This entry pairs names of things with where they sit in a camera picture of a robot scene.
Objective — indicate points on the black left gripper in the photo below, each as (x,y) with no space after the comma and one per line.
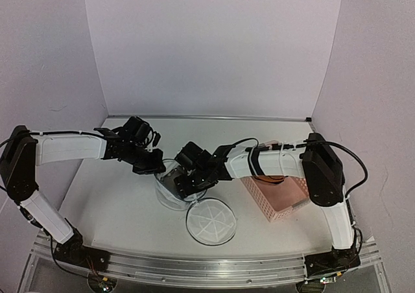
(156,165)

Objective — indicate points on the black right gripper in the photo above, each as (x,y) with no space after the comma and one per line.
(184,189)

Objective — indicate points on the aluminium front rail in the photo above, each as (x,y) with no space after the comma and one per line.
(207,272)

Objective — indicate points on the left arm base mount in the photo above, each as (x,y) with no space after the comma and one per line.
(75,253)

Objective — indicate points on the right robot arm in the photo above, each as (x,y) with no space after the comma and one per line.
(313,159)

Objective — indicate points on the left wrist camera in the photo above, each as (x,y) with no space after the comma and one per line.
(153,140)

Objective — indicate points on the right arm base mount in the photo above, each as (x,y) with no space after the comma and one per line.
(332,262)

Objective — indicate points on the pink perforated plastic basket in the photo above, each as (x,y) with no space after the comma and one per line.
(275,201)

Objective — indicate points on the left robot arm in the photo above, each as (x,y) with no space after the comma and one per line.
(26,152)

